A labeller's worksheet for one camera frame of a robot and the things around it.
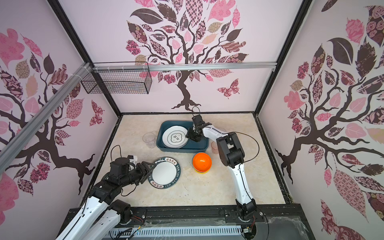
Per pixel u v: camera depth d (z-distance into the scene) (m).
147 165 0.70
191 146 1.00
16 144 0.52
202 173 0.87
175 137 1.03
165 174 0.89
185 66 0.92
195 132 0.90
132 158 0.73
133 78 0.95
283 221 0.73
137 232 0.70
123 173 0.59
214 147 0.93
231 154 0.60
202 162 0.85
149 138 1.01
